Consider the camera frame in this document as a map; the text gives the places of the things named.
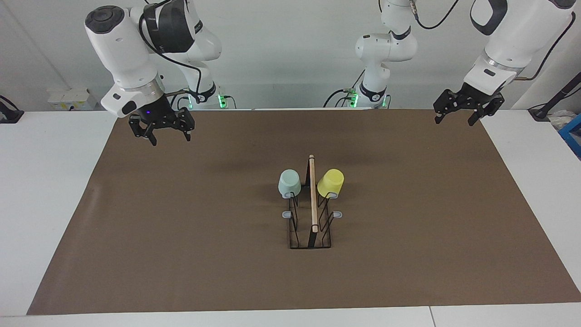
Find blue box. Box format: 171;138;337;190
559;114;581;159

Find pale green cup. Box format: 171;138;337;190
278;169;302;199

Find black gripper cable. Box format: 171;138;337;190
409;0;577;82
138;0;202;105

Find crumpled clear plastic bag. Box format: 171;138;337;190
548;110;577;132

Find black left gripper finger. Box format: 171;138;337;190
468;93;505;127
433;89;459;124

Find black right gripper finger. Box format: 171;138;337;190
128;117;158;146
176;108;196;142

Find brown table mat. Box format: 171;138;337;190
26;108;581;316

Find yellow cup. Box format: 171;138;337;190
317;169;345;198

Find black table clamp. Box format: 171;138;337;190
0;95;25;124

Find white power strip box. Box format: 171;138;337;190
48;88;103;111

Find black base cable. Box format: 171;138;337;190
323;89;352;108

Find black wire cup rack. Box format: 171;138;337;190
282;154;343;250

